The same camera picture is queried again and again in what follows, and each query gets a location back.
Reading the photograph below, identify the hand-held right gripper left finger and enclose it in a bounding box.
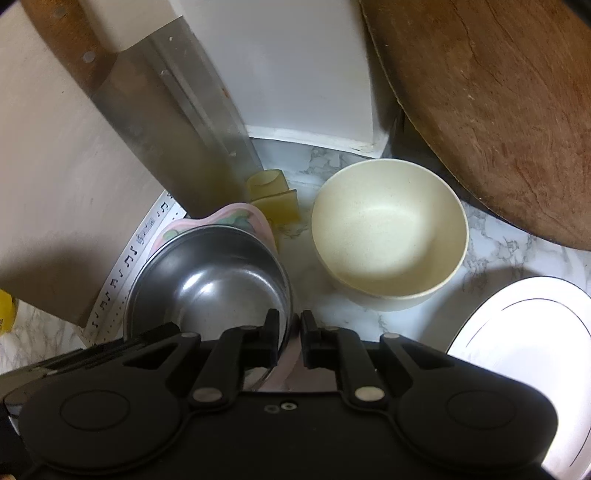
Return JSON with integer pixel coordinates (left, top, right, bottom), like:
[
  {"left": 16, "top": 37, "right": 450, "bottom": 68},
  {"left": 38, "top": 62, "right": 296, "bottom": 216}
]
[{"left": 122, "top": 308, "right": 283, "bottom": 404}]

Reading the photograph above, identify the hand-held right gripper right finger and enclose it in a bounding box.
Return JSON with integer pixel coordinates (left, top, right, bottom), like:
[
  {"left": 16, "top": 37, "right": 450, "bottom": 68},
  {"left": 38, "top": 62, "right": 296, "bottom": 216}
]
[{"left": 300, "top": 310, "right": 455, "bottom": 403}]

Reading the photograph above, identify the cream bowl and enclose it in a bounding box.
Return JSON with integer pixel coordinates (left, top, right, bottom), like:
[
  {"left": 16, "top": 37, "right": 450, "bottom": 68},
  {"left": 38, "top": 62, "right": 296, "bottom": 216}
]
[{"left": 311, "top": 158, "right": 470, "bottom": 312}]

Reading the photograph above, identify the large white plate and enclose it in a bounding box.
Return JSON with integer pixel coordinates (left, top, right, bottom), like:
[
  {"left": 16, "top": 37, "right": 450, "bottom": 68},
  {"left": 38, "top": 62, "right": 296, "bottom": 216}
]
[{"left": 445, "top": 276, "right": 591, "bottom": 480}]

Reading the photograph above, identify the pink printed plate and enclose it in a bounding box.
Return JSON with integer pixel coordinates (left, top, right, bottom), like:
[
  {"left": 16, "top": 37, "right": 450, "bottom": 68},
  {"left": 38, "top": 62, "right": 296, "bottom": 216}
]
[{"left": 150, "top": 203, "right": 303, "bottom": 393}]

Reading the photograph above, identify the steel cleaver blade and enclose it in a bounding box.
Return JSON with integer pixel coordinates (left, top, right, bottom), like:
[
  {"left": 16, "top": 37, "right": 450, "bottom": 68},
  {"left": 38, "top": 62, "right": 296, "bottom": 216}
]
[{"left": 21, "top": 0, "right": 265, "bottom": 220}]

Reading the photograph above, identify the yellow packet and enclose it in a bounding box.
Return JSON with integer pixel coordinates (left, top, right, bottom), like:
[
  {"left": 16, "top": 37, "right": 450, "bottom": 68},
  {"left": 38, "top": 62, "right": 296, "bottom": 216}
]
[{"left": 0, "top": 288, "right": 19, "bottom": 334}]

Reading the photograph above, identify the round wooden cutting board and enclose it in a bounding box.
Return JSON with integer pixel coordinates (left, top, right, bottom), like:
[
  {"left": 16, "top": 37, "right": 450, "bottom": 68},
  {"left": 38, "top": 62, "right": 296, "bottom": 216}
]
[{"left": 360, "top": 0, "right": 591, "bottom": 252}]

